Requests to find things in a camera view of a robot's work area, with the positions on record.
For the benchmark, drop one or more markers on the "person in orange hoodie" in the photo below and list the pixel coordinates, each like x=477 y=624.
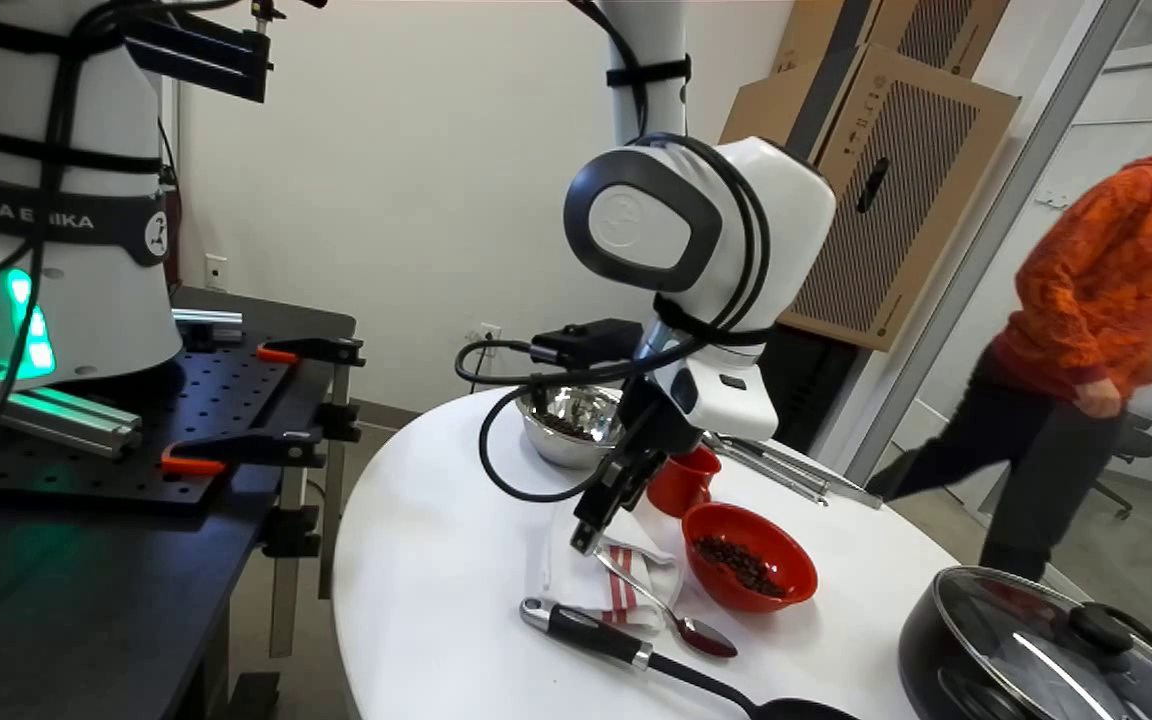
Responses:
x=1098 y=306

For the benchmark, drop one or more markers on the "black pot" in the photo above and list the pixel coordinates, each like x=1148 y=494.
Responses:
x=920 y=654

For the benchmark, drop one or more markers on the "black ladle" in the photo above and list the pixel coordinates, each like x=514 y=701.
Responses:
x=601 y=635

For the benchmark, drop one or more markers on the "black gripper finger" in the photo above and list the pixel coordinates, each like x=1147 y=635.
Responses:
x=589 y=523
x=623 y=496

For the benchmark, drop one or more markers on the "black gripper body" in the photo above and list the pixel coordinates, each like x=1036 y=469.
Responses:
x=652 y=434

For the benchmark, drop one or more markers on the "large cardboard box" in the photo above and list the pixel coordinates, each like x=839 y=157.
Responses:
x=900 y=203

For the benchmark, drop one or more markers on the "red cup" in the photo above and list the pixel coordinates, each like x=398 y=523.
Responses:
x=685 y=483

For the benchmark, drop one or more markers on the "red bowl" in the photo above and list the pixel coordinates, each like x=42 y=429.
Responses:
x=748 y=560

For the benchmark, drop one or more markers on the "white wall outlet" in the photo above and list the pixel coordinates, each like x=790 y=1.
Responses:
x=215 y=270

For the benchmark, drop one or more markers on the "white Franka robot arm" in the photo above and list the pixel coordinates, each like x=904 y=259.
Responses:
x=762 y=224

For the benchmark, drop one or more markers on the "white towel with red stripes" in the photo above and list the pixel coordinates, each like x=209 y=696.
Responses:
x=623 y=593

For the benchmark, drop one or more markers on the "aluminium rail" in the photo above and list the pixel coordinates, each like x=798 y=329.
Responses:
x=42 y=405

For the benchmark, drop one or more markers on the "black pan with lid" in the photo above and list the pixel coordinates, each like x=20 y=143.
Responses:
x=1043 y=640

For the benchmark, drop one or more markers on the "flat cardboard box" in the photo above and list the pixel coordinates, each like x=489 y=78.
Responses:
x=843 y=41

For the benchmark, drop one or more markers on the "aluminium partition post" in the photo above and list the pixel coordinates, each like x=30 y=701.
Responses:
x=988 y=241

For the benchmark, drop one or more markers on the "metal tongs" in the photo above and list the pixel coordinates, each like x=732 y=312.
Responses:
x=800 y=469

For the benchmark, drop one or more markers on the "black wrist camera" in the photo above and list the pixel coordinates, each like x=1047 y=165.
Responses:
x=585 y=343

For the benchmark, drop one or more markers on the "black perforated workbench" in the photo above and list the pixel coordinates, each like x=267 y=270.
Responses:
x=69 y=560

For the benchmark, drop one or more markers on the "coffee beans pile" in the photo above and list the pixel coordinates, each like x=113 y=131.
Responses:
x=738 y=564

